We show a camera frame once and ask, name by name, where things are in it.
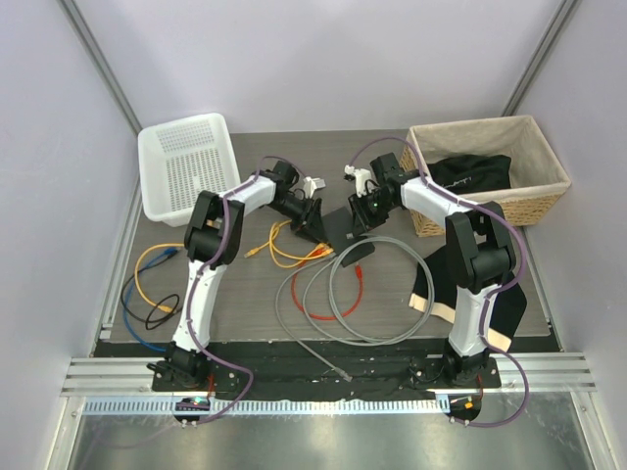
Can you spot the white perforated plastic basket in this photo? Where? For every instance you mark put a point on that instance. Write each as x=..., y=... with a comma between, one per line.
x=180, y=159

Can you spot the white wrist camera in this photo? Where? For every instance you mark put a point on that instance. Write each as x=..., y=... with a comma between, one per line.
x=362, y=179
x=311, y=185

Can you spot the black cloth in basket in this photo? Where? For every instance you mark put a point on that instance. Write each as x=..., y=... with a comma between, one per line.
x=467, y=174

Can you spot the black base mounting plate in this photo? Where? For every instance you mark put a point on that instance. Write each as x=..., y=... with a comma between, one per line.
x=278, y=377

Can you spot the aluminium frame rail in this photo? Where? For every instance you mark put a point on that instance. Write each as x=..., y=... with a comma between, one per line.
x=126, y=386

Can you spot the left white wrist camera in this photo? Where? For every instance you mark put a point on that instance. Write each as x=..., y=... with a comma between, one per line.
x=311, y=185

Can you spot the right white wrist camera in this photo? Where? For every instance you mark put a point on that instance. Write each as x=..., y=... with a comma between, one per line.
x=362, y=179

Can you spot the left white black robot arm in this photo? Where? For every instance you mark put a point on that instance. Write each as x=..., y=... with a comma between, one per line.
x=212, y=242

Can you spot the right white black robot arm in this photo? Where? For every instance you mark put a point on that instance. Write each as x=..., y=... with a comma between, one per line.
x=478, y=248

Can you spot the wicker basket with liner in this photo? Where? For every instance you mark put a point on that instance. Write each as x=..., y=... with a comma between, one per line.
x=537, y=177

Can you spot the black cloth with beige stripe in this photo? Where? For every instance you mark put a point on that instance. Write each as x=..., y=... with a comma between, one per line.
x=509, y=306

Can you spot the black network switch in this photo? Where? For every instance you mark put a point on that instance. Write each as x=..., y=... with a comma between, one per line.
x=338, y=227

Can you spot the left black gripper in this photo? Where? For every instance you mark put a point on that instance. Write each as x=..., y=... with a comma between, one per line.
x=318, y=234

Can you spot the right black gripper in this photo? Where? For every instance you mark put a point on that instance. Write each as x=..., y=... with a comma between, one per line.
x=363, y=221

